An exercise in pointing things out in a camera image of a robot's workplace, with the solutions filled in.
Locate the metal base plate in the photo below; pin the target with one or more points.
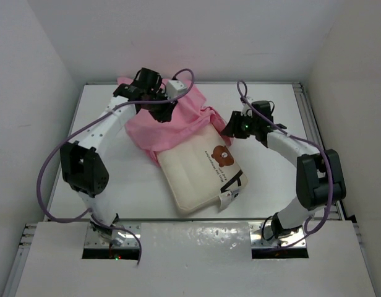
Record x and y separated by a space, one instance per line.
98 238
294 239

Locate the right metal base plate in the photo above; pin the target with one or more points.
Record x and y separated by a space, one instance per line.
294 239

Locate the aluminium table frame rail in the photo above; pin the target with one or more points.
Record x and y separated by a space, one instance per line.
337 211

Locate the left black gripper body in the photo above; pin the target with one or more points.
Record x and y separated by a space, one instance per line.
159 111

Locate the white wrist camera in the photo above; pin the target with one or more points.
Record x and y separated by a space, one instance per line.
247 109
175 88

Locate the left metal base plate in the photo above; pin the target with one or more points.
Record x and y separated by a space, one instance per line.
98 238

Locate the pink pillowcase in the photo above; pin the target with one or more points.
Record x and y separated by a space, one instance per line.
189 116

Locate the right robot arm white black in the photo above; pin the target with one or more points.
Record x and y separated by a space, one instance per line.
319 177

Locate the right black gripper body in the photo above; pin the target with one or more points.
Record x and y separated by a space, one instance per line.
244 127

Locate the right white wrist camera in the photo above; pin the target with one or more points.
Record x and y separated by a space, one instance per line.
247 109

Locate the cream pillow with bear print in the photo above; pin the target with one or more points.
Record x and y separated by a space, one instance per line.
201 171

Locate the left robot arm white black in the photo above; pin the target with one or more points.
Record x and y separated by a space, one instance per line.
81 160

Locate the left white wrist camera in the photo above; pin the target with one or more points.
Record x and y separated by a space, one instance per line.
175 88

